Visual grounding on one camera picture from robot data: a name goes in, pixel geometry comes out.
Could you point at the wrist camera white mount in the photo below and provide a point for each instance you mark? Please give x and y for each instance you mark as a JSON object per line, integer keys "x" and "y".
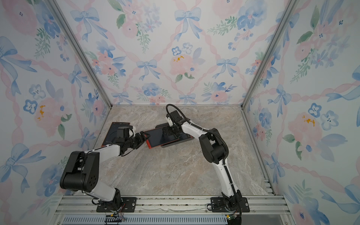
{"x": 132, "y": 128}
{"x": 173, "y": 118}

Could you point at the red writing tablet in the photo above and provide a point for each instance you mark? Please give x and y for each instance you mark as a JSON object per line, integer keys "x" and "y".
{"x": 156, "y": 138}
{"x": 183, "y": 138}
{"x": 112, "y": 132}

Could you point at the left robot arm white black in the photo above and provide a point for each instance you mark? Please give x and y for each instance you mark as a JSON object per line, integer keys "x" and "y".
{"x": 81, "y": 172}

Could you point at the left aluminium corner post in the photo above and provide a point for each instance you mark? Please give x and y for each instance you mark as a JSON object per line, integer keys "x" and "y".
{"x": 64, "y": 25}

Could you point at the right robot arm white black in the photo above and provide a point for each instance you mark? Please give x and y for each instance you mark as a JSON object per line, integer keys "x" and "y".
{"x": 215, "y": 151}

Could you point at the aluminium corner post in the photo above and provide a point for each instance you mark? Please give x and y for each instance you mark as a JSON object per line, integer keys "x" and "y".
{"x": 64, "y": 25}
{"x": 288, "y": 12}

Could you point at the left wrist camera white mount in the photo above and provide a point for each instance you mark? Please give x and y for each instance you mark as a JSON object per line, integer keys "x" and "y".
{"x": 132, "y": 128}

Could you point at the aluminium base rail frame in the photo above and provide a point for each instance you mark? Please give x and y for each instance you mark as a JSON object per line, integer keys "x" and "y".
{"x": 264, "y": 210}

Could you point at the right aluminium corner post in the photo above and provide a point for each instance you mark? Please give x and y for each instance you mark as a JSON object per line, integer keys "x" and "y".
{"x": 288, "y": 12}

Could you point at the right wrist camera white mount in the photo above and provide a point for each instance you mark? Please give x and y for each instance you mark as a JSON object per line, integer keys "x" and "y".
{"x": 173, "y": 118}

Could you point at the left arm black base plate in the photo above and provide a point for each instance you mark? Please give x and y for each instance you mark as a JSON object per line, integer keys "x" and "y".
{"x": 124, "y": 204}

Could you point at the grey slotted cable duct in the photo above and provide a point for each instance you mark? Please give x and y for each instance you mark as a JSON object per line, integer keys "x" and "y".
{"x": 145, "y": 220}

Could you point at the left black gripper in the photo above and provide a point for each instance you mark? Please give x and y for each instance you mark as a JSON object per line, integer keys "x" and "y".
{"x": 141, "y": 140}

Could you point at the dark grey storage box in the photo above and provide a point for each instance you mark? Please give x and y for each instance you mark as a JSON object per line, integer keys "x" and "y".
{"x": 167, "y": 144}

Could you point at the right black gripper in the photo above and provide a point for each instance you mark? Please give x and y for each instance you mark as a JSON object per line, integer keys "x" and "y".
{"x": 174, "y": 129}

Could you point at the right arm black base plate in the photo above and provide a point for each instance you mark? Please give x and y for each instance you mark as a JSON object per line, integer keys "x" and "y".
{"x": 221, "y": 204}

